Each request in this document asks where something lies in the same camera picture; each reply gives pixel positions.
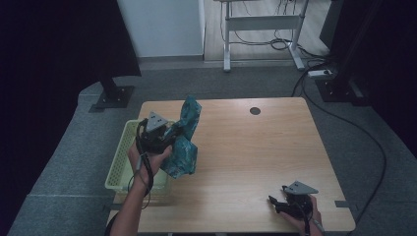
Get white cabinet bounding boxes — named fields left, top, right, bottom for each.
left=116, top=0, right=207, bottom=59

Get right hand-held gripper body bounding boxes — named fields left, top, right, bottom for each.
left=280, top=180, right=320, bottom=220

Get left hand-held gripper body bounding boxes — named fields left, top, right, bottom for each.
left=135, top=111, right=175, bottom=155

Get yellow-green plastic basket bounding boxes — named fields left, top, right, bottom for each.
left=104, top=118, right=178, bottom=195

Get white power strip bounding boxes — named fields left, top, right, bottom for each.
left=307, top=69, right=334, bottom=79

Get teal floral shirt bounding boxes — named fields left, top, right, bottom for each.
left=159, top=94, right=203, bottom=180

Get tangled black cables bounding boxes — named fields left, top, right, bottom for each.
left=228, top=0, right=330, bottom=61

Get right hand-held gripper cable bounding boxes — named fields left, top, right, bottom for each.
left=292, top=201, right=327, bottom=236

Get long black floor cable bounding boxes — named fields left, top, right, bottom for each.
left=290, top=62, right=388, bottom=236

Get dark curtain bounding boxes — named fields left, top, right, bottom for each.
left=319, top=0, right=417, bottom=158
left=0, top=0, right=143, bottom=236

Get white desk frame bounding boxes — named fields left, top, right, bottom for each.
left=213, top=0, right=307, bottom=73

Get black metal stand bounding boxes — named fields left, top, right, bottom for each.
left=315, top=0, right=385, bottom=107
left=88, top=76, right=136, bottom=114

